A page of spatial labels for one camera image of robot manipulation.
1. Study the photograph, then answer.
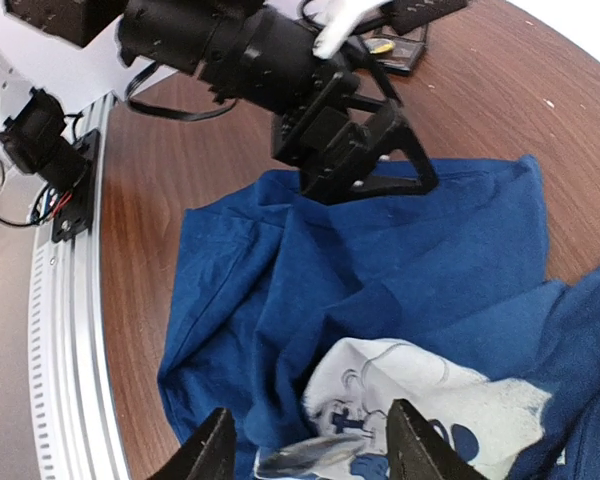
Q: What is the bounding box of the portrait round brooch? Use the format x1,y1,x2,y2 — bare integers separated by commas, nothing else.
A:
254,434,366,479

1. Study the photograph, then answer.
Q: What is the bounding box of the black brooch display box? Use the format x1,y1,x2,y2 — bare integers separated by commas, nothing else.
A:
348,18,430,77

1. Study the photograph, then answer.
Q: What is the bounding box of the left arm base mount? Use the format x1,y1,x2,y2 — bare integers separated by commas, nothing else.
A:
0,88,101,243

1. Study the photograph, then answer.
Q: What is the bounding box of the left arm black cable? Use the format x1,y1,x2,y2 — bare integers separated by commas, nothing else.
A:
124,64,239,124

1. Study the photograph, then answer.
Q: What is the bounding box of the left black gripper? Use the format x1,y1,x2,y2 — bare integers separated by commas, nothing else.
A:
272,39,439,205

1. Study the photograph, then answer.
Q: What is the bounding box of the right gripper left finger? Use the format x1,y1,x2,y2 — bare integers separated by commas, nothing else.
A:
149,408,237,480

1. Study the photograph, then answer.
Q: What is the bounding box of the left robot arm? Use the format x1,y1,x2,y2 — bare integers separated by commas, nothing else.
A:
3,1,450,205

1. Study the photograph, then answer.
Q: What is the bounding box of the navy white clothing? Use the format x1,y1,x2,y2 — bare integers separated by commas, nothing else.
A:
157,156,600,479

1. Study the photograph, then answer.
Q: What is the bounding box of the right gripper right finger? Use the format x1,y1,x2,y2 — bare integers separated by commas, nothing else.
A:
386,399,485,480

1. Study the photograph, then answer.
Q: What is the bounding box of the front aluminium rail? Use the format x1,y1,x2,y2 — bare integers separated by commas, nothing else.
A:
0,94,131,480

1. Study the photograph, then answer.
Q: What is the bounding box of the starry night round brooch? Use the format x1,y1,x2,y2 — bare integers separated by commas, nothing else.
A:
365,38,396,56

